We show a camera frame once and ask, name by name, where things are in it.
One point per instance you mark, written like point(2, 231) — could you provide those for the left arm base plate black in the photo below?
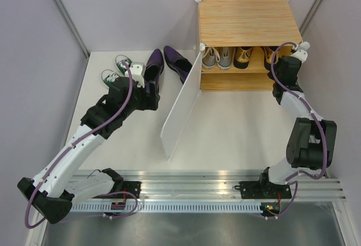
point(128, 190)

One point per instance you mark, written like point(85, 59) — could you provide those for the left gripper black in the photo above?
point(149, 102)

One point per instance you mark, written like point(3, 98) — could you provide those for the grey sneaker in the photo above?
point(210, 57)
point(225, 58)

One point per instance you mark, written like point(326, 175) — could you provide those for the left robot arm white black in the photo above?
point(50, 191)

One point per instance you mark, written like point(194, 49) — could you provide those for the aluminium mounting rail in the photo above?
point(212, 185)

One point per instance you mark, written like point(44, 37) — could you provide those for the green sneaker lower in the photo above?
point(108, 77)

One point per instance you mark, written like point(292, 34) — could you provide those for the white slotted cable duct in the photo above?
point(167, 207)

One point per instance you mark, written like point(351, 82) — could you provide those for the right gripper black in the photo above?
point(279, 62)

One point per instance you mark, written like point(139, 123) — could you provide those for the purple loafer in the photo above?
point(154, 69)
point(177, 63)

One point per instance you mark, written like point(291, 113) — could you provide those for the white cabinet door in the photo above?
point(181, 109)

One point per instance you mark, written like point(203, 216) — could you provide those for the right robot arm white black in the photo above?
point(309, 151)

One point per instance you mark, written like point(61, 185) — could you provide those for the wooden shoe cabinet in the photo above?
point(243, 23)

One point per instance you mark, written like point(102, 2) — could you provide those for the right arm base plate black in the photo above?
point(255, 190)

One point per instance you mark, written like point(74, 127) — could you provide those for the green sneaker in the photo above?
point(120, 61)
point(108, 77)

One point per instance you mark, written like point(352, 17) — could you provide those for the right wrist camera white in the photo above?
point(300, 51)

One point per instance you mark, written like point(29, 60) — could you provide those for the green sneaker upper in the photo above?
point(120, 61)

